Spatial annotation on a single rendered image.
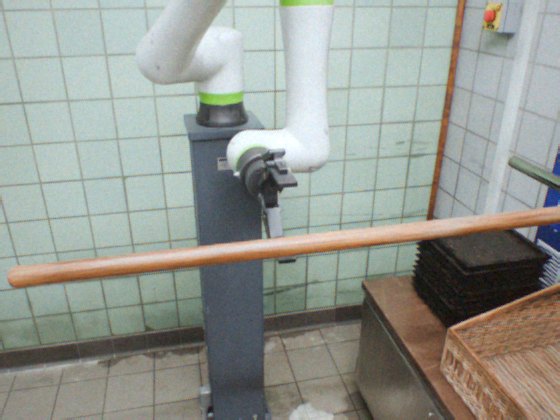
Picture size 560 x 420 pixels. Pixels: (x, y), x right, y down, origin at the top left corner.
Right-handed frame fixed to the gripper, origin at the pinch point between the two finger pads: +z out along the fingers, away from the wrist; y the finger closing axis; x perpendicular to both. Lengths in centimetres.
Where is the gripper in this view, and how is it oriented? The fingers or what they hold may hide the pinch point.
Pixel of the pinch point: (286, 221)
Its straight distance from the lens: 76.7
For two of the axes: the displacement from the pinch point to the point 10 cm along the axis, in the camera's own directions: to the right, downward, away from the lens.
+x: -9.8, 0.9, -1.9
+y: 0.0, 9.0, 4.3
